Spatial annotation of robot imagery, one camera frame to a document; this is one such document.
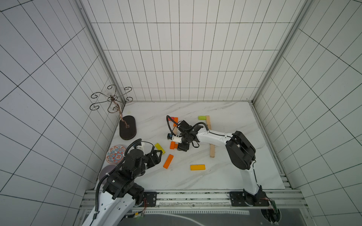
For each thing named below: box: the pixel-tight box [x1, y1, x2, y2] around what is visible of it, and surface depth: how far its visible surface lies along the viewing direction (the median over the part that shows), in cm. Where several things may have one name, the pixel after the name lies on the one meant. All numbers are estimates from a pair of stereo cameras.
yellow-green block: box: [154, 142, 166, 155], surface depth 94 cm
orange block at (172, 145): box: [169, 141, 176, 150], surface depth 94 cm
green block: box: [197, 115, 207, 121], surface depth 109 cm
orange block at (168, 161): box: [163, 153, 174, 170], surface depth 89 cm
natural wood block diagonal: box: [205, 115, 213, 130], surface depth 108 cm
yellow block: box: [190, 164, 206, 171], surface depth 86 cm
